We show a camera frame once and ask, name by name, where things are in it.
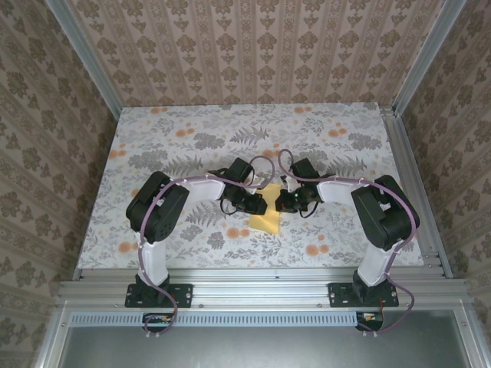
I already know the grey metal sheet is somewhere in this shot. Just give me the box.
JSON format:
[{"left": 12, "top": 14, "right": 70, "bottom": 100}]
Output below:
[{"left": 34, "top": 309, "right": 491, "bottom": 368}]

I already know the small black connector board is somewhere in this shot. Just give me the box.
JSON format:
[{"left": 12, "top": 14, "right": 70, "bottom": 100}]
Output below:
[
  {"left": 355, "top": 310, "right": 384, "bottom": 331},
  {"left": 142, "top": 312, "right": 177, "bottom": 333}
]

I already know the aluminium side rail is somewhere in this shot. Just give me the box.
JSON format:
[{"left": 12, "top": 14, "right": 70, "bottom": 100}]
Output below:
[{"left": 381, "top": 107, "right": 453, "bottom": 279}]

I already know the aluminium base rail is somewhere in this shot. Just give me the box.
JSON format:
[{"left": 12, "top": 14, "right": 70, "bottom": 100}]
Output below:
[{"left": 57, "top": 267, "right": 467, "bottom": 308}]

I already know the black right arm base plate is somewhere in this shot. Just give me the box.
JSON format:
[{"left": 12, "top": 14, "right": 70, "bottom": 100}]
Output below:
[{"left": 328, "top": 281, "right": 400, "bottom": 307}]

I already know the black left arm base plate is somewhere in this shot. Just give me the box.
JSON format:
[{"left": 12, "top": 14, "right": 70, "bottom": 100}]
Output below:
[{"left": 125, "top": 282, "right": 193, "bottom": 308}]

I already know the grey slotted cable duct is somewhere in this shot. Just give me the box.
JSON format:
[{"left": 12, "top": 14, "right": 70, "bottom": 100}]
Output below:
[{"left": 71, "top": 310, "right": 364, "bottom": 327}]

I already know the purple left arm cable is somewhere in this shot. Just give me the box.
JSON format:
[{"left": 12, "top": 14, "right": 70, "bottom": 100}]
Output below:
[{"left": 137, "top": 154, "right": 275, "bottom": 338}]

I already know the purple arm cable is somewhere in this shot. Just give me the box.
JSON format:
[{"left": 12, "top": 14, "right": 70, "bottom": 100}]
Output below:
[
  {"left": 137, "top": 154, "right": 275, "bottom": 338},
  {"left": 278, "top": 148, "right": 420, "bottom": 338}
]

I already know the aluminium frame post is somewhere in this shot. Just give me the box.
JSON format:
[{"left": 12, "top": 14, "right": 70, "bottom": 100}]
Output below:
[
  {"left": 393, "top": 0, "right": 467, "bottom": 114},
  {"left": 45, "top": 0, "right": 124, "bottom": 116}
]

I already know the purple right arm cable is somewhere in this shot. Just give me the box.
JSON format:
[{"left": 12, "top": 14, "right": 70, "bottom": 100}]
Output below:
[{"left": 278, "top": 148, "right": 420, "bottom": 338}]

